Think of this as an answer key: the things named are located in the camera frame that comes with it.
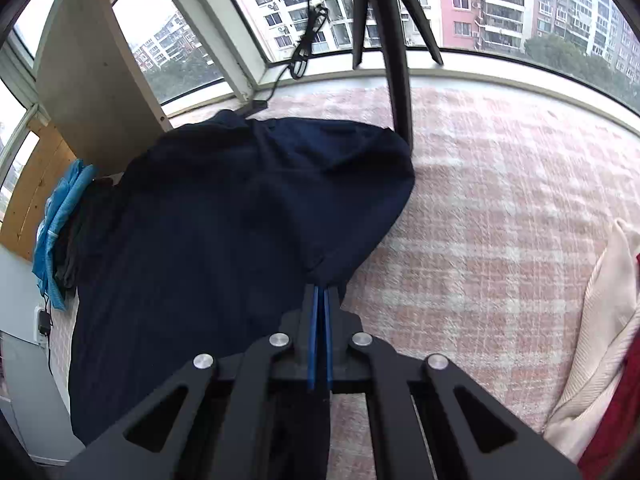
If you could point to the cream knit sweater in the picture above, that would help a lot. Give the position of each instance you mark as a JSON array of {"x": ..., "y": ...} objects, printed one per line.
[{"x": 610, "y": 320}]

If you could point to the dark grey folded garment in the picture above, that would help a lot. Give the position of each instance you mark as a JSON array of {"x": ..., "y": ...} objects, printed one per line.
[{"x": 82, "y": 231}]

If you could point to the grey wooden board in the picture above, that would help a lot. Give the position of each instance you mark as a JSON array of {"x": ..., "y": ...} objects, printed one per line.
[{"x": 92, "y": 88}]

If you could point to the navy blue sweatshirt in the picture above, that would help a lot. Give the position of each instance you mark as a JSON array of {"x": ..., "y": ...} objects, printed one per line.
[{"x": 218, "y": 230}]

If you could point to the dark red garment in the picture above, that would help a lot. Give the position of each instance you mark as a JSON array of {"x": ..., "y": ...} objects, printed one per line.
[{"x": 620, "y": 418}]

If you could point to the pink plaid tablecloth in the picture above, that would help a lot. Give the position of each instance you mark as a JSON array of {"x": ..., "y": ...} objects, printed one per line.
[{"x": 512, "y": 201}]

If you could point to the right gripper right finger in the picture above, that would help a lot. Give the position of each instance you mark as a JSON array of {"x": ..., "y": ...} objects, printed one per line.
[{"x": 428, "y": 419}]

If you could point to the light pine wooden board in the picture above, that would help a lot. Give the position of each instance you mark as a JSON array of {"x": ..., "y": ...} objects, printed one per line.
[{"x": 45, "y": 167}]

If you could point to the blue folded garment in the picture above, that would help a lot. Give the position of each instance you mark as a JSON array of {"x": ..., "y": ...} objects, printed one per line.
[{"x": 58, "y": 207}]

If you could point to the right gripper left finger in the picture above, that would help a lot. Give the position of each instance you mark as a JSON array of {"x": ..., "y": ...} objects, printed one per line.
[{"x": 250, "y": 416}]

